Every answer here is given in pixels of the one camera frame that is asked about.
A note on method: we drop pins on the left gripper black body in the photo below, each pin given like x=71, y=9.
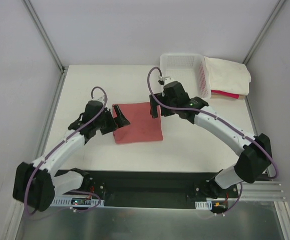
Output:
x=110, y=120

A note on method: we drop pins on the salmon pink t shirt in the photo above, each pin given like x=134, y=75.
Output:
x=142, y=127

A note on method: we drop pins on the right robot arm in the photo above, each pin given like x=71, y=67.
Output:
x=253, y=151

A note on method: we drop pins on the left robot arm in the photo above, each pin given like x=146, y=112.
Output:
x=36, y=183

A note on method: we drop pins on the white perforated plastic basket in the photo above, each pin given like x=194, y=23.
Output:
x=189, y=69

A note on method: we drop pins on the folded tan t shirt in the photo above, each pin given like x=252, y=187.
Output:
x=224, y=97

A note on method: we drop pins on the folded cream t shirt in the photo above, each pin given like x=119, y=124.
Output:
x=228, y=76

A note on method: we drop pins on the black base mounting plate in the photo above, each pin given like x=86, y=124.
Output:
x=135, y=189

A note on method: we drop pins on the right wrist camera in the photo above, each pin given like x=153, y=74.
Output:
x=163, y=79

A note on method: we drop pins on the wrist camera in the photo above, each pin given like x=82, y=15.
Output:
x=163, y=79
x=101, y=99

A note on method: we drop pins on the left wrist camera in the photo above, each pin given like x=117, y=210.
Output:
x=101, y=99

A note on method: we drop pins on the left side aluminium rail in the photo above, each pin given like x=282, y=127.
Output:
x=50, y=116

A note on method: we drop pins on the aluminium rail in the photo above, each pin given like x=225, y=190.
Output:
x=50, y=116
x=257, y=191

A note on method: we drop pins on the left white cable duct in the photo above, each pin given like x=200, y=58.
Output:
x=80, y=202

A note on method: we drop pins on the white cable duct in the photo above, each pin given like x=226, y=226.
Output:
x=203, y=205
x=80, y=202

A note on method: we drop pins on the right white cable duct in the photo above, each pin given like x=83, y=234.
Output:
x=203, y=205

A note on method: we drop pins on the front aluminium rail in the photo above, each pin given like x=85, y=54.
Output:
x=257, y=191

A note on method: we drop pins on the right aluminium frame post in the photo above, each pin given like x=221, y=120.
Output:
x=264, y=29

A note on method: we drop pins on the aluminium frame post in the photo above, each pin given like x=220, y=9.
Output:
x=44, y=35
x=264, y=29

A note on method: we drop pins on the left aluminium frame post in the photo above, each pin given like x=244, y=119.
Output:
x=44, y=35

